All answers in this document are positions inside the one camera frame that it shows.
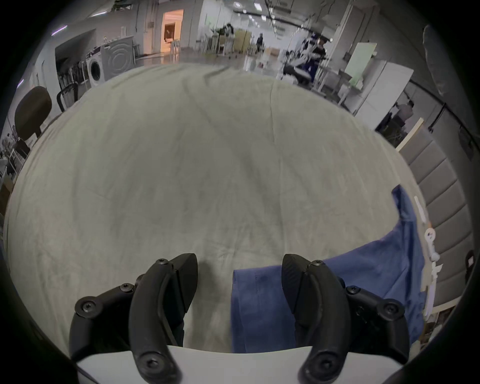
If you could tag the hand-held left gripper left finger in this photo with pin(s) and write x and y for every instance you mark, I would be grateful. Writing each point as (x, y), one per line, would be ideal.
(150, 311)

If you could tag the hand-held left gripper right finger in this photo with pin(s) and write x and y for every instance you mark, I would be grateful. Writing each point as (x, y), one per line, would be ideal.
(322, 311)

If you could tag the dark blue shirt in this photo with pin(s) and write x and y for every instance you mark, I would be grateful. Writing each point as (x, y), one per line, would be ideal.
(375, 270)

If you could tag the grey padded headboard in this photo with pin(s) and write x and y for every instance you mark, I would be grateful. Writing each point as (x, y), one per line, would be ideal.
(438, 195)

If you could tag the bed with beige sheet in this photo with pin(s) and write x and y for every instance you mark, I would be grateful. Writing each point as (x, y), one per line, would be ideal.
(210, 157)

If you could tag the black office chair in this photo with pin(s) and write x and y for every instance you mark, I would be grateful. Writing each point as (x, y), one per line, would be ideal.
(32, 112)

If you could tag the white washing machine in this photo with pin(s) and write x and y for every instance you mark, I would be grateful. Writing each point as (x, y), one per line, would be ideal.
(97, 69)

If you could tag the grey washing machine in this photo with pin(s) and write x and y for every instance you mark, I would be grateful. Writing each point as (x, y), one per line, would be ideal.
(118, 56)

